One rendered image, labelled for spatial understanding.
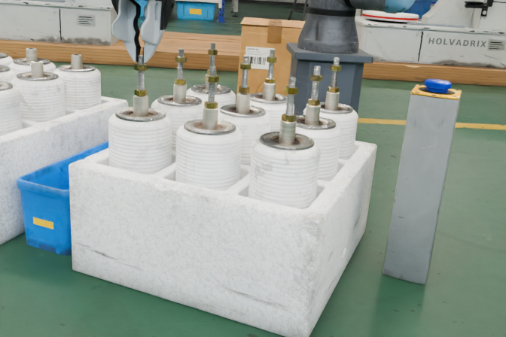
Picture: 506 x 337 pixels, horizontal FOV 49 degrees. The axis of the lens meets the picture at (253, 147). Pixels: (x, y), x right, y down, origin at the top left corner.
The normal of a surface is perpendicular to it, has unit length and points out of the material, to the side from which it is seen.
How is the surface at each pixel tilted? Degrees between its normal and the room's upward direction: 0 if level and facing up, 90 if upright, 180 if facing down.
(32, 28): 90
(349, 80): 90
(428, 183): 90
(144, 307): 0
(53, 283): 0
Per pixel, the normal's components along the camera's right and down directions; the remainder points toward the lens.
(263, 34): -0.06, 0.29
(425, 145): -0.39, 0.25
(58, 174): 0.93, 0.14
